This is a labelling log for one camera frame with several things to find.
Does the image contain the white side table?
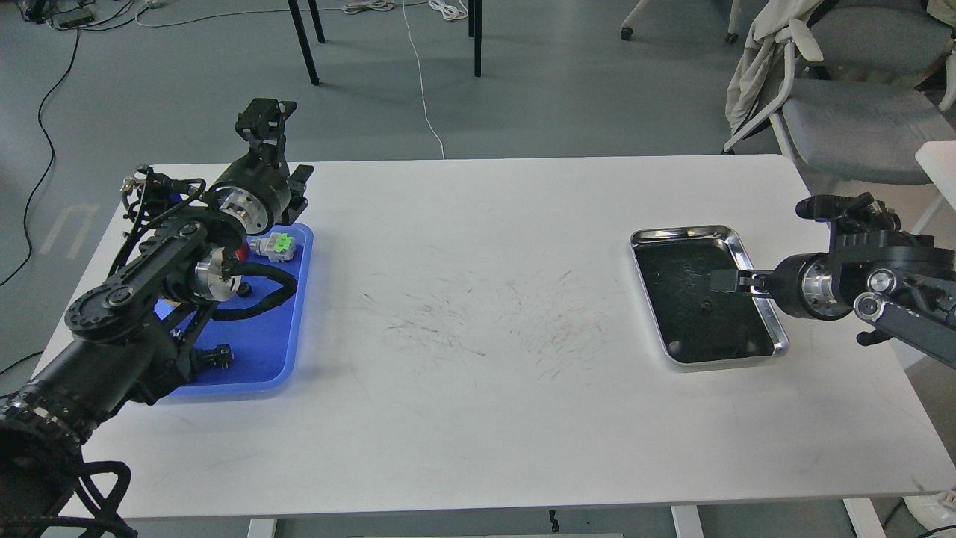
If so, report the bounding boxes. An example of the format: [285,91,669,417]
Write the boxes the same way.
[895,140,955,234]

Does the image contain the black table legs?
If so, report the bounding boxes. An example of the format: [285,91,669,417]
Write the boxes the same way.
[288,1,482,86]

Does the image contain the blue plastic tray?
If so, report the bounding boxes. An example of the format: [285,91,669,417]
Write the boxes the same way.
[170,223,314,401]

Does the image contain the grey office chair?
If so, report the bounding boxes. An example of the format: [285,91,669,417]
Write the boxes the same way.
[723,1,954,186]

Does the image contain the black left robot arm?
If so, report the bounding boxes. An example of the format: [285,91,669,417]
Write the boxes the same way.
[1,98,313,537]

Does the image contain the beige jacket on chair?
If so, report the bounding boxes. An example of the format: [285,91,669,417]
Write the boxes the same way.
[724,1,821,133]

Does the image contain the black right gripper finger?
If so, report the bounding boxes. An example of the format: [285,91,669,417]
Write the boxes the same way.
[710,269,772,297]

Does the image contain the black floor cable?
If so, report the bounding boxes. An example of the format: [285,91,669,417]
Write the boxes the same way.
[0,26,81,288]

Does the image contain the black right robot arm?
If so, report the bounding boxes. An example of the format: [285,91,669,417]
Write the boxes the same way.
[710,193,955,367]

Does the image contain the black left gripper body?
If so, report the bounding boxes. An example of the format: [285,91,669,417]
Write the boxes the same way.
[209,161,291,234]

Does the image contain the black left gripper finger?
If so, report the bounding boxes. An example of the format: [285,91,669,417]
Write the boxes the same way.
[235,98,297,174]
[288,166,314,223]

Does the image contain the grey green connector part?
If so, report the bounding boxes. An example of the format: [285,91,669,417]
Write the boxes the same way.
[248,232,297,263]

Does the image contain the shiny metal tray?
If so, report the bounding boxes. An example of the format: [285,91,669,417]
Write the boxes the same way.
[630,225,789,368]

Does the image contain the white floor cable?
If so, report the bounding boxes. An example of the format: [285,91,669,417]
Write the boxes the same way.
[134,0,469,160]

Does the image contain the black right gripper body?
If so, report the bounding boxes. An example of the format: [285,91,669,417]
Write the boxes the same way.
[766,193,954,321]

